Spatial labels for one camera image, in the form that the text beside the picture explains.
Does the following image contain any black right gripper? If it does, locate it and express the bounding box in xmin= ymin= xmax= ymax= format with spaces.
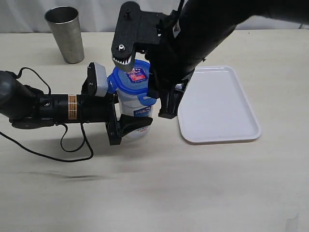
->
xmin=145 ymin=36 xmax=205 ymax=119

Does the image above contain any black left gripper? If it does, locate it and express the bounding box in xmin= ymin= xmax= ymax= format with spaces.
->
xmin=77 ymin=93 xmax=153 ymax=145

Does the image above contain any clear plastic tall container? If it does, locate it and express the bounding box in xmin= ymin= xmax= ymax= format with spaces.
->
xmin=116 ymin=89 xmax=156 ymax=141

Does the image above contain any blue snap-lock container lid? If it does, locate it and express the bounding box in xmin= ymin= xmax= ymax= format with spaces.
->
xmin=108 ymin=59 xmax=156 ymax=106

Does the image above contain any stainless steel tumbler cup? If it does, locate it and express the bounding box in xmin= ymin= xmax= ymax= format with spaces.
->
xmin=44 ymin=6 xmax=84 ymax=64

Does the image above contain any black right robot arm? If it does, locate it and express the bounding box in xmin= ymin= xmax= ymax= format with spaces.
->
xmin=145 ymin=0 xmax=309 ymax=119

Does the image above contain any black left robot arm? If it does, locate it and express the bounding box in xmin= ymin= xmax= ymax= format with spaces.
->
xmin=0 ymin=71 xmax=153 ymax=145

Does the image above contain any white rectangular plastic tray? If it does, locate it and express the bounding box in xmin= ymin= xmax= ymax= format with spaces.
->
xmin=178 ymin=66 xmax=261 ymax=145

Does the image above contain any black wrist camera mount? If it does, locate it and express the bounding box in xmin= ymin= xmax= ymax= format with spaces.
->
xmin=86 ymin=62 xmax=108 ymax=97

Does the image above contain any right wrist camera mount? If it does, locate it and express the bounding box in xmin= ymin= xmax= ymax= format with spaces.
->
xmin=111 ymin=1 xmax=167 ymax=73

